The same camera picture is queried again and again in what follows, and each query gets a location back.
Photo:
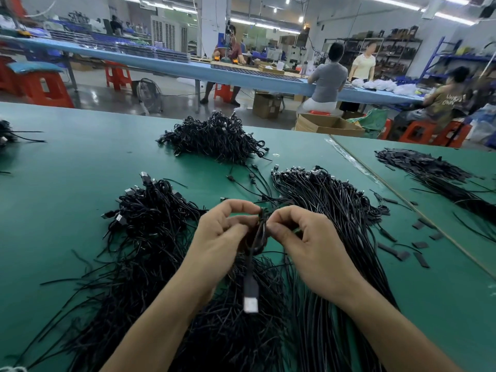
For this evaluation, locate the pile of white bags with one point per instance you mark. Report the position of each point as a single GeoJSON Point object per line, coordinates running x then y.
{"type": "Point", "coordinates": [387, 86]}

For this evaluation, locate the red plastic stool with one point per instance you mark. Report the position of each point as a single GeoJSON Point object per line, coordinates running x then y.
{"type": "Point", "coordinates": [223, 93]}
{"type": "Point", "coordinates": [6, 75]}
{"type": "Point", "coordinates": [118, 76]}
{"type": "Point", "coordinates": [420, 131]}

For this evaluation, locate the green bag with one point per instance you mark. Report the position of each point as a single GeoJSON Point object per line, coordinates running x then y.
{"type": "Point", "coordinates": [372, 120]}

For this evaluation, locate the person's right hand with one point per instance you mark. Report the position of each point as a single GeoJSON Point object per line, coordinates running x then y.
{"type": "Point", "coordinates": [322, 251]}

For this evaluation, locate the scattered dark tie pieces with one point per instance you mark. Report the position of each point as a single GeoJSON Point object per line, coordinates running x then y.
{"type": "Point", "coordinates": [422, 259]}

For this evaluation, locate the open cardboard box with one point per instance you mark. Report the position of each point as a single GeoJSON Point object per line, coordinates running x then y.
{"type": "Point", "coordinates": [329, 124]}

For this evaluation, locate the person's left forearm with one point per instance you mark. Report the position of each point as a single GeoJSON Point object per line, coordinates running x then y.
{"type": "Point", "coordinates": [151, 333]}

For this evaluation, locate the grey floor fan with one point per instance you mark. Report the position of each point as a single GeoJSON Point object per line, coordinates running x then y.
{"type": "Point", "coordinates": [147, 95]}

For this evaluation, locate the red stool with blue seat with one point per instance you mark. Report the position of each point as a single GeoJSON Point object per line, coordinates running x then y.
{"type": "Point", "coordinates": [43, 85]}

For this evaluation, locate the metal storage shelf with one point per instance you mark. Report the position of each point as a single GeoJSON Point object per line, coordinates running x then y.
{"type": "Point", "coordinates": [384, 50]}

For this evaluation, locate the long blue workbench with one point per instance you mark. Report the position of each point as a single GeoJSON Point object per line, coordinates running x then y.
{"type": "Point", "coordinates": [200, 68]}

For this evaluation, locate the person's right forearm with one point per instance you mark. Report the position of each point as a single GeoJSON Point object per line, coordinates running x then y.
{"type": "Point", "coordinates": [391, 337]}

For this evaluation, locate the small cardboard box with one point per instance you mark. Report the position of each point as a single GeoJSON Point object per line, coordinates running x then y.
{"type": "Point", "coordinates": [267, 105]}

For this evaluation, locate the person's left hand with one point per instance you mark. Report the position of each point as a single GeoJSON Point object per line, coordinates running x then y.
{"type": "Point", "coordinates": [217, 244]}

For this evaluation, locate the white pillar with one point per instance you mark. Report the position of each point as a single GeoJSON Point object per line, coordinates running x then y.
{"type": "Point", "coordinates": [212, 24]}

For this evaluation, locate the blue metal rack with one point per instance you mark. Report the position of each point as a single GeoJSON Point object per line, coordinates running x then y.
{"type": "Point", "coordinates": [456, 56]}

